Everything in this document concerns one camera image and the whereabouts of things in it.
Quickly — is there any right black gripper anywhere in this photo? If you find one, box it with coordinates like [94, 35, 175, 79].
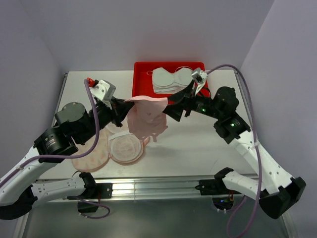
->
[160, 79, 223, 121]

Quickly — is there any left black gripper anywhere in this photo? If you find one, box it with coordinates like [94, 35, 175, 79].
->
[77, 95, 134, 144]

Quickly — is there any white bra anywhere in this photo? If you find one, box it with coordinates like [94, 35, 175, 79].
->
[147, 66, 193, 94]

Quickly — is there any pink bra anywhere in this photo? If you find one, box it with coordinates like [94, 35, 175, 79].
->
[125, 96, 168, 142]

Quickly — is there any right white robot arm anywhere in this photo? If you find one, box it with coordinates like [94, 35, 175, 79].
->
[163, 83, 306, 219]

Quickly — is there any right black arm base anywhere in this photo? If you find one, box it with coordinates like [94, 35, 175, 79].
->
[195, 168, 247, 214]

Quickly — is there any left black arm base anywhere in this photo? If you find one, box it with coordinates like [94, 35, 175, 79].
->
[67, 183, 112, 220]

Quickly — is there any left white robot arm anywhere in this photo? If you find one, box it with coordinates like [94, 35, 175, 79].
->
[0, 98, 134, 220]

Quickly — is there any red plastic tray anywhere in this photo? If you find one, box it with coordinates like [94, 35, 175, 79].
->
[132, 61, 205, 98]

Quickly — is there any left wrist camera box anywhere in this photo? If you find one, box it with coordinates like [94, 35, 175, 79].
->
[87, 77, 116, 104]

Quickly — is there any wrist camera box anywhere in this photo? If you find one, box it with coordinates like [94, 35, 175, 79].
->
[191, 67, 208, 96]
[87, 77, 116, 104]

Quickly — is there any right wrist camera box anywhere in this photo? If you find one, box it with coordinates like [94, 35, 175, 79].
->
[191, 67, 208, 96]

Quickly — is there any aluminium frame rail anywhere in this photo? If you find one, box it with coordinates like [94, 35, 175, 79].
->
[14, 70, 298, 238]

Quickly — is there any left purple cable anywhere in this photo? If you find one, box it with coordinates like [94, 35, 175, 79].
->
[0, 78, 111, 219]

